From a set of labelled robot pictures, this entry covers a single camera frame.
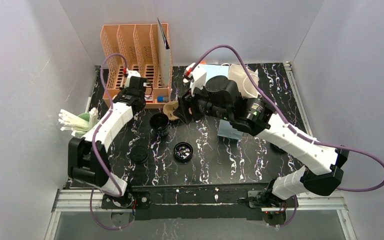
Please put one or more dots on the black cup with shiny contents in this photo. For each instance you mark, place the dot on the black cup with shiny contents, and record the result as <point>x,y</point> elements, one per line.
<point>183,152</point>

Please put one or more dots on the black lid right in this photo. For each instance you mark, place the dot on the black lid right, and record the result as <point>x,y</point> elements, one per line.
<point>277,149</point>

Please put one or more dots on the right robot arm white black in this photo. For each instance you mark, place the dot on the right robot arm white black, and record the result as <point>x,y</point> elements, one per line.
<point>220,98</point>

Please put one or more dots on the aluminium frame rail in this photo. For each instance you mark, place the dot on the aluminium frame rail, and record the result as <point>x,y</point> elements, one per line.
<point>83,200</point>

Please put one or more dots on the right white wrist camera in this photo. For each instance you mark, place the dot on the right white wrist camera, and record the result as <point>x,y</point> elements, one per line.
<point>195,78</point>

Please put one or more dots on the black lid left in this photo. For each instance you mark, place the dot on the black lid left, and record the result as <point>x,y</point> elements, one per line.
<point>139,154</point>

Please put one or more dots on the black lid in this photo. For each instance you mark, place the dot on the black lid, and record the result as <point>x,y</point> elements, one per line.
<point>139,154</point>
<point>277,149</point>

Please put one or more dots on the light blue paper bag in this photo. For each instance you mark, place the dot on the light blue paper bag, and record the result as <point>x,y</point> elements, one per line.
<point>247,90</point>
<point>216,70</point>

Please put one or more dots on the brown cardboard cup carrier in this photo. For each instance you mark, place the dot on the brown cardboard cup carrier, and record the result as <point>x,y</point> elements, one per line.
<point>169,108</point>

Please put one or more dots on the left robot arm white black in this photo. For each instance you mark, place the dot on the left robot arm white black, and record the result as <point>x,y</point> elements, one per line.
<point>88,155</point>

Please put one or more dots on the green straw holder cup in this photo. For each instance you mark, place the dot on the green straw holder cup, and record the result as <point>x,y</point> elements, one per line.
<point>85,116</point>

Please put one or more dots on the black base rail bar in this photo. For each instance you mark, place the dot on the black base rail bar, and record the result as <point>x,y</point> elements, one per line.
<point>203,201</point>

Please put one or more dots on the flat light blue paper bag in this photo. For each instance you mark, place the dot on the flat light blue paper bag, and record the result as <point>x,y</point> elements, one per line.
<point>216,70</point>

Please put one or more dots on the black cup upright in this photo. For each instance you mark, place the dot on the black cup upright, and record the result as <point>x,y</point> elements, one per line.
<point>159,122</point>

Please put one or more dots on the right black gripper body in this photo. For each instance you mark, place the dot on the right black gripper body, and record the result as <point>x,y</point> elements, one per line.
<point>190,106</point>

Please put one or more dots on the blue cap small item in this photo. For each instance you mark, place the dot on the blue cap small item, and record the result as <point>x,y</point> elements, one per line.
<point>163,99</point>

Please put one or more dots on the orange plastic file organizer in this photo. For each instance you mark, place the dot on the orange plastic file organizer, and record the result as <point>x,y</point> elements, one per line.
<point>135,47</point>

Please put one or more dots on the grey folder in organizer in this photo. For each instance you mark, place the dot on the grey folder in organizer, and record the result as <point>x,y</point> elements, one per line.
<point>164,53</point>

